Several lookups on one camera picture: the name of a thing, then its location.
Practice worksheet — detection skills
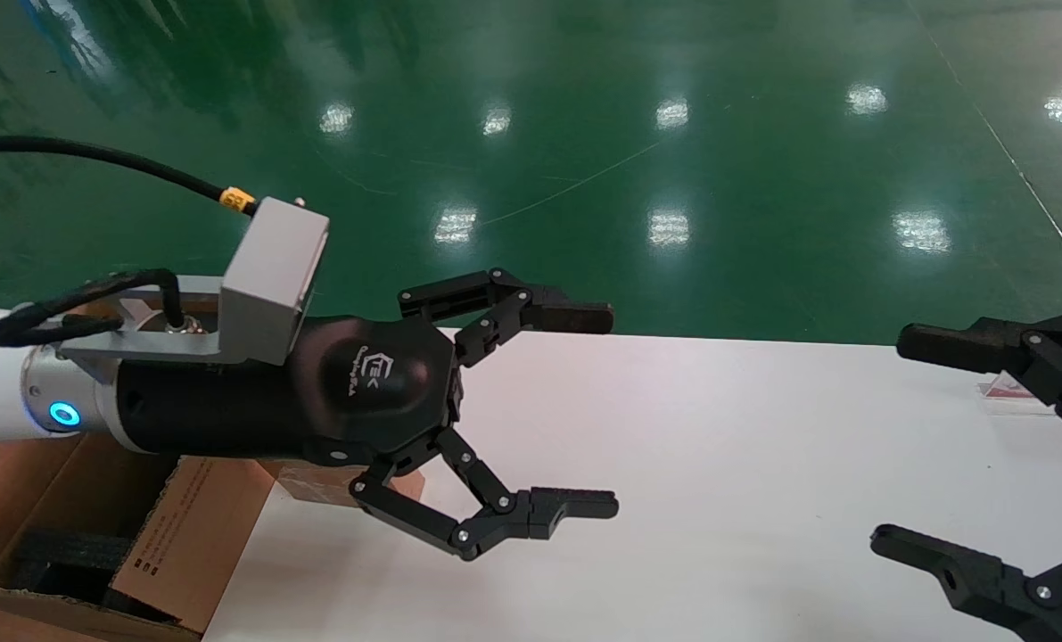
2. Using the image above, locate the black foam block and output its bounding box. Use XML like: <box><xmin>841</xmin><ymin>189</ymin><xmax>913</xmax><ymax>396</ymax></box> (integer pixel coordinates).
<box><xmin>12</xmin><ymin>526</ymin><xmax>136</xmax><ymax>607</ymax></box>

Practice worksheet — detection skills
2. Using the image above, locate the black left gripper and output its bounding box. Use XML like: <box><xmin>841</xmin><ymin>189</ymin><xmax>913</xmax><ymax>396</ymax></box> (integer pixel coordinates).
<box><xmin>107</xmin><ymin>267</ymin><xmax>620</xmax><ymax>562</ymax></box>

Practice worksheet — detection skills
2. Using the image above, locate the black cable with yellow tag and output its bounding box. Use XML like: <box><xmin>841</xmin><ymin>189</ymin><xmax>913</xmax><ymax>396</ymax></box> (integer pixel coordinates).
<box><xmin>0</xmin><ymin>136</ymin><xmax>259</xmax><ymax>217</ymax></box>

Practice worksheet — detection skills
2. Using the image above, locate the big open cardboard box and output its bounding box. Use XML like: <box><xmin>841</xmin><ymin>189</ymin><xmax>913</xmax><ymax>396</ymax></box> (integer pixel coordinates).
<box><xmin>0</xmin><ymin>435</ymin><xmax>280</xmax><ymax>642</ymax></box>

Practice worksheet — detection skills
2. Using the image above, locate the small red white card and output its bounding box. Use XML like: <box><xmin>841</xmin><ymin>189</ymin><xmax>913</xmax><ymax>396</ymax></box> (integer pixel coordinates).
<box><xmin>976</xmin><ymin>373</ymin><xmax>1059</xmax><ymax>418</ymax></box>

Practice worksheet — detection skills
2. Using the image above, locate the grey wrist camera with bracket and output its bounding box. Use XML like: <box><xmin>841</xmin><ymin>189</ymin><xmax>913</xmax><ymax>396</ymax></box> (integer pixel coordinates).
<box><xmin>56</xmin><ymin>196</ymin><xmax>330</xmax><ymax>386</ymax></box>

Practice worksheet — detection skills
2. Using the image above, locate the black looped cable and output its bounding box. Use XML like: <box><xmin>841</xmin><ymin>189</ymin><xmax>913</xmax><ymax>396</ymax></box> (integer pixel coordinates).
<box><xmin>0</xmin><ymin>267</ymin><xmax>185</xmax><ymax>349</ymax></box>

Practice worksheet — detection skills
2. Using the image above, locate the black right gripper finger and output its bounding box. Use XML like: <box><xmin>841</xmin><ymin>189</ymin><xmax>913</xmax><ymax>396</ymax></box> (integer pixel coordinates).
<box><xmin>896</xmin><ymin>312</ymin><xmax>1062</xmax><ymax>447</ymax></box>
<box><xmin>869</xmin><ymin>523</ymin><xmax>1062</xmax><ymax>642</ymax></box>

